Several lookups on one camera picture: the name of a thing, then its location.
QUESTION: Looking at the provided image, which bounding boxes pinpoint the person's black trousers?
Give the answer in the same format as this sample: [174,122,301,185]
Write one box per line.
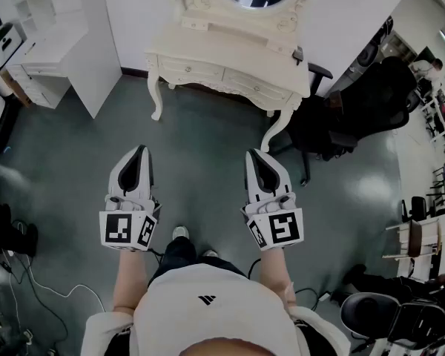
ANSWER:
[148,235,249,286]

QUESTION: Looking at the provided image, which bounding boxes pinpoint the black and white swivel chair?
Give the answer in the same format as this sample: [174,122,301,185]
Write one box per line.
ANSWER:
[340,291,445,351]

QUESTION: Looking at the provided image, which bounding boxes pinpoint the white round appliance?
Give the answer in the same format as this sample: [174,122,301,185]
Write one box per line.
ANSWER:
[0,22,25,96]

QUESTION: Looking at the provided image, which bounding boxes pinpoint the white floor cable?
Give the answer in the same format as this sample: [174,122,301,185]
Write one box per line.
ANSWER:
[7,250,107,313]

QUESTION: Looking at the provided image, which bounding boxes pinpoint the person's face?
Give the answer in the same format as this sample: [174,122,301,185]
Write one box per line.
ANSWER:
[179,339,268,356]

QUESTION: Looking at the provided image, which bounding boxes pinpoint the black power adapter cable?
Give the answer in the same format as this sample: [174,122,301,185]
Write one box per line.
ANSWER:
[294,286,334,312]

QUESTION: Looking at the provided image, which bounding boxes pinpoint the person's left forearm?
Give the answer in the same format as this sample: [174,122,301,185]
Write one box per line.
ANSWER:
[113,248,150,315]

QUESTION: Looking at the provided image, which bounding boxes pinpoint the white desk with shelves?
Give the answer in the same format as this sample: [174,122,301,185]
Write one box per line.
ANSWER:
[0,0,124,120]

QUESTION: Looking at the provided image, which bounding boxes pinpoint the white vase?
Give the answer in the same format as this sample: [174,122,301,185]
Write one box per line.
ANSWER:
[174,0,188,24]

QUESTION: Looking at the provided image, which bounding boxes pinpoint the black floor cable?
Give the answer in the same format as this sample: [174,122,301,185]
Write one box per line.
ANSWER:
[10,219,70,352]

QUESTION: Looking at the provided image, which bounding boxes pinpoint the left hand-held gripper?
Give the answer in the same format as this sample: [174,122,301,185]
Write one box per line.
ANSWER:
[99,145,163,252]

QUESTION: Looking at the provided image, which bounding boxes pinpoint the person's white shirt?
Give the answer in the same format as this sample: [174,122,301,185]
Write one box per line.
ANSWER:
[83,263,352,356]

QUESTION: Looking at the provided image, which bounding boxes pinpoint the black office chair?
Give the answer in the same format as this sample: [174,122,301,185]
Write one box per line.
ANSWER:
[277,56,422,187]

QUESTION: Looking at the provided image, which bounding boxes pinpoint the wooden chair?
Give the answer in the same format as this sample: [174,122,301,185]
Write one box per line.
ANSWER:
[383,219,443,263]

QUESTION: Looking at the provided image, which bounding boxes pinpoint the black bag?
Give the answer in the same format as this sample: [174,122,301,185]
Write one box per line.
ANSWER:
[342,264,433,300]

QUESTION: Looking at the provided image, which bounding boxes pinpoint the black harness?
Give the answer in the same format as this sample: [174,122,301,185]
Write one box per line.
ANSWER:
[291,319,322,356]

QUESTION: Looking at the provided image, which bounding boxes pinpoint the person's right forearm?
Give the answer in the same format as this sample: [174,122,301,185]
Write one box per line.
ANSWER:
[257,248,298,308]

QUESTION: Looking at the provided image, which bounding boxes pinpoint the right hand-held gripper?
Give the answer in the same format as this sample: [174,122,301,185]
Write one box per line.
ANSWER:
[240,148,306,252]

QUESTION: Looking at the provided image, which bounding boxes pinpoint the white desk drawer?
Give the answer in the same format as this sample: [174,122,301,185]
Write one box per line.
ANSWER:
[159,57,225,85]
[222,68,294,104]

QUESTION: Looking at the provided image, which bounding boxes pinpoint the cream ornate dressing table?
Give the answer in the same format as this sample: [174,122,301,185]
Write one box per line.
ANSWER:
[144,0,312,154]

